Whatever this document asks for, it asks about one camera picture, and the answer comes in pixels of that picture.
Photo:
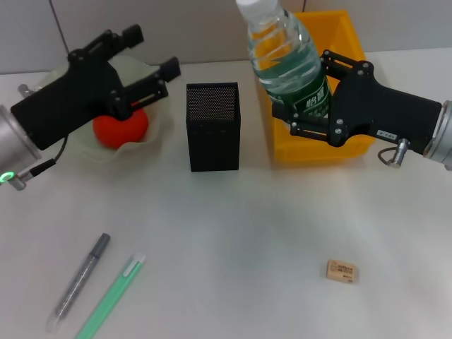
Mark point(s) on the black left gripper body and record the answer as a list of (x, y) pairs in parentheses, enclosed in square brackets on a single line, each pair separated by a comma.
[(70, 99)]

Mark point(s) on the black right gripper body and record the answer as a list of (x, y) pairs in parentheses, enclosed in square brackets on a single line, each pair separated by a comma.
[(381, 113)]

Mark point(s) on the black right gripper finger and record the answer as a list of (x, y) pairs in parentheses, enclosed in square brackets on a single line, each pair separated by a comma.
[(314, 129), (340, 65)]

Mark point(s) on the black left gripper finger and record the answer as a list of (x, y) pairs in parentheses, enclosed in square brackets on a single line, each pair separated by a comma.
[(169, 70), (116, 40)]

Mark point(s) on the red-orange toy orange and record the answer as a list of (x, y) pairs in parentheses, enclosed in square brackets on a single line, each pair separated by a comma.
[(120, 130)]

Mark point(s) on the clear water bottle green label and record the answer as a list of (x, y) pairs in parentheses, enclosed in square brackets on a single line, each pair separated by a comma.
[(279, 46)]

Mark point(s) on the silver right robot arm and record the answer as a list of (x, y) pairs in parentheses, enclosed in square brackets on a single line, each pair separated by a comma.
[(443, 137)]

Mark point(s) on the translucent wavy fruit plate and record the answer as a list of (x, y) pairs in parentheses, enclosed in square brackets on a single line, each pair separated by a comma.
[(157, 106)]

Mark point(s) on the black mesh pen holder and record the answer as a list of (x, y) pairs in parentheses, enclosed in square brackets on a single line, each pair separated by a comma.
[(213, 148)]

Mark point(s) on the beige eraser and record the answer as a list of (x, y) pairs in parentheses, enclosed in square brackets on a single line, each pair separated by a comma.
[(340, 271)]

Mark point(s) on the silver glitter pen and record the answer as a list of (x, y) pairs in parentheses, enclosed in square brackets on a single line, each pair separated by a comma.
[(83, 272)]

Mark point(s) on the mint green pen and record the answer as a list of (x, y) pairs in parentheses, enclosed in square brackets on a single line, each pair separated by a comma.
[(116, 289)]

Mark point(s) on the yellow plastic bin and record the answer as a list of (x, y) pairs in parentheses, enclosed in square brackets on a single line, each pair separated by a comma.
[(349, 35)]

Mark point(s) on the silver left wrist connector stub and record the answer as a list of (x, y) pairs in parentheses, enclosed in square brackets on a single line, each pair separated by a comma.
[(25, 90)]

